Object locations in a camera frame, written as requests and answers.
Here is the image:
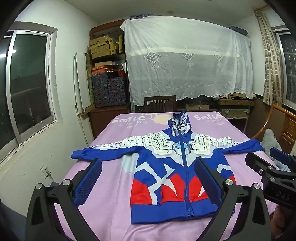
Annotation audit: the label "white boards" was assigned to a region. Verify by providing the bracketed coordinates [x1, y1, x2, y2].
[73, 52, 95, 114]

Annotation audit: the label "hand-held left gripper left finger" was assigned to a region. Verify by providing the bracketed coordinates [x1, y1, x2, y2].
[25, 158, 102, 241]

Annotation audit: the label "aluminium frame window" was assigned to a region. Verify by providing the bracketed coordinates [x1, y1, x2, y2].
[0, 22, 64, 158]

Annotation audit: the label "brown wooden cabinet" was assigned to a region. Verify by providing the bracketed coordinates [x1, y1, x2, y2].
[89, 23, 132, 137]

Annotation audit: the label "orange patterned boxes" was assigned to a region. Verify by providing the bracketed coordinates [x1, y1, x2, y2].
[91, 66, 126, 74]

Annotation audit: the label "white lace cloth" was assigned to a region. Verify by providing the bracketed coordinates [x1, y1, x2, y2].
[122, 16, 253, 107]

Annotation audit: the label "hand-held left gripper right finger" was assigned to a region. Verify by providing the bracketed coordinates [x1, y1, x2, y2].
[194, 160, 271, 241]

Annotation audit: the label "dark wooden chair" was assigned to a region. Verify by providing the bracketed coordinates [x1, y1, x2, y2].
[144, 95, 177, 113]

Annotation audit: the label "window with grille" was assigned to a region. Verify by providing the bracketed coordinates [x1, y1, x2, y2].
[272, 23, 296, 112]

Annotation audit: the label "stack of yellow cardboard boxes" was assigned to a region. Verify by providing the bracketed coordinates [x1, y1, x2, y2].
[89, 35, 124, 59]

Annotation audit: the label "wooden armchair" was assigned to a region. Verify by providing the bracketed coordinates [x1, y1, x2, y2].
[251, 104, 296, 153]

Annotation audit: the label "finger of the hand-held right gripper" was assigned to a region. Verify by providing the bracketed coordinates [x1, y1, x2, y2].
[245, 151, 296, 184]
[270, 147, 296, 173]

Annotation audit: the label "person's right hand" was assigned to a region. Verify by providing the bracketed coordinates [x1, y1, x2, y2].
[272, 205, 287, 241]

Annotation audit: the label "beige patterned curtain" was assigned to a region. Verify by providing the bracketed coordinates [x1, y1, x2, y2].
[254, 9, 284, 106]

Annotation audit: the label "pink printed bedsheet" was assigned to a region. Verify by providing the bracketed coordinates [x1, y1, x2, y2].
[54, 111, 281, 241]

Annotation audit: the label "blue red white hooded jacket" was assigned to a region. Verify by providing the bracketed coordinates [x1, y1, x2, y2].
[71, 111, 266, 224]

